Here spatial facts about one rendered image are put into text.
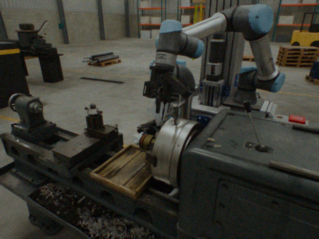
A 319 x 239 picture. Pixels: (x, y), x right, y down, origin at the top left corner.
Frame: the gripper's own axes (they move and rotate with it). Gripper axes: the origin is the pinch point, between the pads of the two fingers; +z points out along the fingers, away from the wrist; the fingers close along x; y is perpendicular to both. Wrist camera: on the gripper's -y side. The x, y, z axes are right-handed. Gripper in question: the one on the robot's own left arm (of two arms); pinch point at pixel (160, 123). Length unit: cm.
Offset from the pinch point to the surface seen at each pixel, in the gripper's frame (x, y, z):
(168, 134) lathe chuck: -11.8, 1.4, 5.9
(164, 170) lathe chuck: -9.5, -1.0, 20.4
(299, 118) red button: -39, -45, -10
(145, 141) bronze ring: -20.5, 16.8, 14.0
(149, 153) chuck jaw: -10.7, 8.0, 15.9
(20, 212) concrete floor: -44, 153, 123
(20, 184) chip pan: -21, 116, 74
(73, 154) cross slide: -13, 57, 31
